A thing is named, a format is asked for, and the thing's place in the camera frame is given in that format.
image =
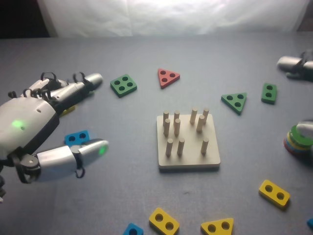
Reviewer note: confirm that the wooden peg board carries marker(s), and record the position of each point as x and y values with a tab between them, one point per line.
188	154

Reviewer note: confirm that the green triangle block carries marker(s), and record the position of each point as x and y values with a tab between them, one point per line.
235	101

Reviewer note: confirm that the coloured rings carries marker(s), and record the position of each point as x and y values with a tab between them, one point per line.
294	152

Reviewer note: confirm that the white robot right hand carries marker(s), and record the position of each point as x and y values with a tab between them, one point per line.
289	63

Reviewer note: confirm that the blue triangle block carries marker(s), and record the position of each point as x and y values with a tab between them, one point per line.
310	223

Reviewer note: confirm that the green rectangle block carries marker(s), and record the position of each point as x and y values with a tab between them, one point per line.
269	94

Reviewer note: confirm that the blue square block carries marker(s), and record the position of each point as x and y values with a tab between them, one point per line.
77	137

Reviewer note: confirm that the yellow square block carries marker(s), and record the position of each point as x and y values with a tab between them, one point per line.
68	110

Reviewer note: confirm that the yellow rectangle block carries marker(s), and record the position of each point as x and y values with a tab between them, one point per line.
274	193
163	221

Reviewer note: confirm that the grey table cloth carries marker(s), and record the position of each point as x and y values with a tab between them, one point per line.
122	183

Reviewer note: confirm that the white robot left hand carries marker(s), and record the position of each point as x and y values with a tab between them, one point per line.
24	115

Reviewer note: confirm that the red triangle block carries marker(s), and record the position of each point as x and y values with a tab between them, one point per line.
167	77

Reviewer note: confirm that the green square block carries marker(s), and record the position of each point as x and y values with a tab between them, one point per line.
123	85

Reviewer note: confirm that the white backdrop sheet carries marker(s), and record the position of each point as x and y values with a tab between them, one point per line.
171	17

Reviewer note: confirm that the blue rectangle block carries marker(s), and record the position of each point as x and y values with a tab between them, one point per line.
133	230

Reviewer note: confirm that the yellow triangle block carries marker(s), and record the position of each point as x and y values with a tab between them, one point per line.
217	227

